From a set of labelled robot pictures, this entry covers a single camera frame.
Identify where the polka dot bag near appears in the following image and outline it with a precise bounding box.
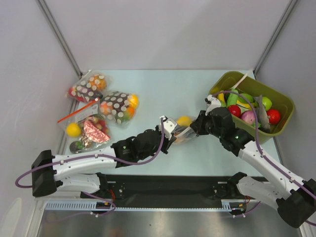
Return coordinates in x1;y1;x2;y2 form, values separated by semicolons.
100;90;139;126

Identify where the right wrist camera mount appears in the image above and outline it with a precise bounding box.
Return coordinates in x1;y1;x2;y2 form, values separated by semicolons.
205;94;222;115

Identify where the yellow banana in bin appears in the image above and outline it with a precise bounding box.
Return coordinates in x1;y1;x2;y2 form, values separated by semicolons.
217;93;226;103

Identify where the clear zip top bag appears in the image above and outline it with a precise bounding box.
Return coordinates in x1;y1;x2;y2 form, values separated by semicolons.
174;116;197;144

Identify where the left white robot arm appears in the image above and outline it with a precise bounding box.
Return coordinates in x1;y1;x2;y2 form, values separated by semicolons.
31;121;176;198

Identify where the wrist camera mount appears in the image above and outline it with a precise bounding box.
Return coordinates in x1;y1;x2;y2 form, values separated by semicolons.
158;116;177;140
205;94;222;115

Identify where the polka dot bag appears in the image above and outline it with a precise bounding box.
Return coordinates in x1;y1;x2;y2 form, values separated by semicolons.
100;90;139;126
66;70;112;103

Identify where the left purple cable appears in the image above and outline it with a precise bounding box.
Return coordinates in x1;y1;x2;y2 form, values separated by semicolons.
15;118;165;190

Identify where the white cable duct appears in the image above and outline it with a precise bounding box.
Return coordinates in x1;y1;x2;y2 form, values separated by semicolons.
45;200;246;212

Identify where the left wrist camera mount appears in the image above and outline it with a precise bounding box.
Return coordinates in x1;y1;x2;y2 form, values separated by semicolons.
158;116;177;140

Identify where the pink onion in bin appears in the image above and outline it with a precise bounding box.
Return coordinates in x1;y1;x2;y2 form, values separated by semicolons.
240;111;255;125

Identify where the grey fake fish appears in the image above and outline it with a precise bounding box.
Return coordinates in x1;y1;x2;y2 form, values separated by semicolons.
254;95;271;133

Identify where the olive green plastic bin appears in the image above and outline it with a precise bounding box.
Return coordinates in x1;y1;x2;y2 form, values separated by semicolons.
209;71;295;144

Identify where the orange zip clear bag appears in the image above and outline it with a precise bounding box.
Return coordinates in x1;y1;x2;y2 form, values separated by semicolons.
57;99;111;154

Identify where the red tomato in bin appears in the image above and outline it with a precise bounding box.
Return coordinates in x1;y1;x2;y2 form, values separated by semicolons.
228;105;241;118

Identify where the red apple in bin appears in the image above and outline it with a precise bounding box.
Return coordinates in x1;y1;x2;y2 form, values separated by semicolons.
267;109;281;125

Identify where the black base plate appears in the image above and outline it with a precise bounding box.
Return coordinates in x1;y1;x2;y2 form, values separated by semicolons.
80;174;250;209

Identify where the yellow lemon in bag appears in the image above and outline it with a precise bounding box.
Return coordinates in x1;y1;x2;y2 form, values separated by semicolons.
66;122;81;137

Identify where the polka dot bag far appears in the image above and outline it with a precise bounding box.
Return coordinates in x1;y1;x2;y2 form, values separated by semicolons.
66;70;112;103

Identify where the green starfruit in bin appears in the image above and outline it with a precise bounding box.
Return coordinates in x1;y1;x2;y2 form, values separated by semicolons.
238;93;254;104

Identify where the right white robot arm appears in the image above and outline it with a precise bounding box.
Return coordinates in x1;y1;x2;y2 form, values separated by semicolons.
190;107;316;228

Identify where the yellow fake lemon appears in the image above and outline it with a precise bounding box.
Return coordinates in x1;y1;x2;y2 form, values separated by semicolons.
176;116;193;127

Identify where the green apple in bin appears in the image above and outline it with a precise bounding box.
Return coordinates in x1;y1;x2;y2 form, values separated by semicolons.
262;96;272;111

